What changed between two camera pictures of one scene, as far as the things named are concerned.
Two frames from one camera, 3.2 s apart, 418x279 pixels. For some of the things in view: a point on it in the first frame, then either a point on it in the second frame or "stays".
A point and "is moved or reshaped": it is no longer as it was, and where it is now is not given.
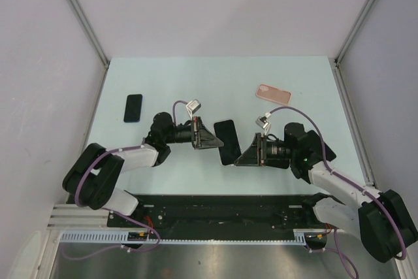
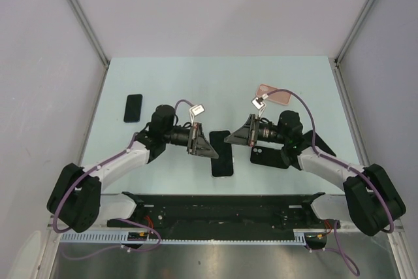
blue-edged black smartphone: x=133 y=108 stays
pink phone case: x=273 y=94 stays
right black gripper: x=256 y=155 -> x=248 y=134
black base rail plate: x=217 y=213 stays
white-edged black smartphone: x=226 y=132 is moved or reshaped
